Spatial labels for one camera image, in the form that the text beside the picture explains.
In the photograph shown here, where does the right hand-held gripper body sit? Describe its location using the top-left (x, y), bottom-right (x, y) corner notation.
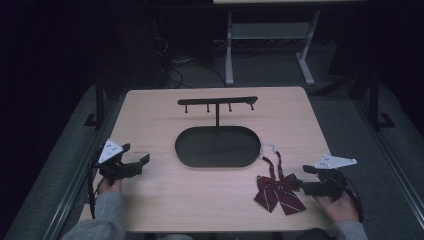
top-left (301, 153), bottom-right (358, 203)

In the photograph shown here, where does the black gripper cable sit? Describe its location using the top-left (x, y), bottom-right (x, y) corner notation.
top-left (343, 177), bottom-right (365, 224)
top-left (86, 155), bottom-right (102, 220)

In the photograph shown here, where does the grey metal floor rail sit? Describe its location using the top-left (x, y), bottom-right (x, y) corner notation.
top-left (352, 98), bottom-right (424, 223)
top-left (41, 96), bottom-right (125, 240)

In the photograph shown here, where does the person's left hand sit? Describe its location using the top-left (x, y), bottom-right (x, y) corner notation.
top-left (96, 177), bottom-right (124, 196)

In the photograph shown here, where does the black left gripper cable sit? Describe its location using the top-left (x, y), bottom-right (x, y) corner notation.
top-left (86, 155), bottom-right (102, 220)

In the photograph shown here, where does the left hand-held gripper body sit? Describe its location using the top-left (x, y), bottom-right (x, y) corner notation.
top-left (94, 138), bottom-right (144, 186)

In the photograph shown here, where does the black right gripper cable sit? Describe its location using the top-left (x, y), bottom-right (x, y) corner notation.
top-left (343, 177), bottom-right (365, 224)

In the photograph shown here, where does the white metal table frame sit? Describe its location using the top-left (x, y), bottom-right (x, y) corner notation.
top-left (224, 9), bottom-right (322, 87)

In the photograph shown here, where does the black hook stand with tray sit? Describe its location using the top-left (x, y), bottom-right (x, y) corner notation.
top-left (174, 95), bottom-right (262, 169)

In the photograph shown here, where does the person's right hand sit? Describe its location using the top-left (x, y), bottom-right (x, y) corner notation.
top-left (314, 192), bottom-right (360, 223)

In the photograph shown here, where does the black metal stand post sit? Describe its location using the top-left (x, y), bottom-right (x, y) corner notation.
top-left (83, 74), bottom-right (105, 131)
top-left (369, 68), bottom-right (396, 131)

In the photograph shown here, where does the dark red striped bow tie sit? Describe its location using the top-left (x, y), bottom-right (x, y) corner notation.
top-left (253, 141), bottom-right (307, 216)

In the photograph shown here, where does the tangle of black floor cables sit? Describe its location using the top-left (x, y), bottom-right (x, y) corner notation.
top-left (153, 34), bottom-right (228, 90)

